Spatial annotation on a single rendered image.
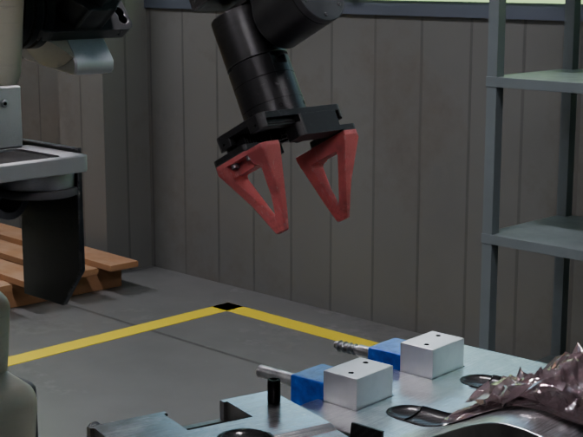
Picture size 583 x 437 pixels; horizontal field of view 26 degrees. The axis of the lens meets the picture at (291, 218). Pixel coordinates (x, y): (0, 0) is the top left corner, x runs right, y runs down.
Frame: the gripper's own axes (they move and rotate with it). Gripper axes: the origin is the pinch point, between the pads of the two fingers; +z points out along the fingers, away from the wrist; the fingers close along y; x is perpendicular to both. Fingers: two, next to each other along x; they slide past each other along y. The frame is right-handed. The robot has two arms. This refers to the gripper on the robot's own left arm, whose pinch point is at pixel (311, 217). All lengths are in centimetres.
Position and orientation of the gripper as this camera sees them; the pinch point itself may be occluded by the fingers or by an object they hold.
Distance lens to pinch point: 111.6
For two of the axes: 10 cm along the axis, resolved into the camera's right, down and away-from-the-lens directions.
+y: 7.0, -1.4, 7.0
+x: -6.3, 3.2, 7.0
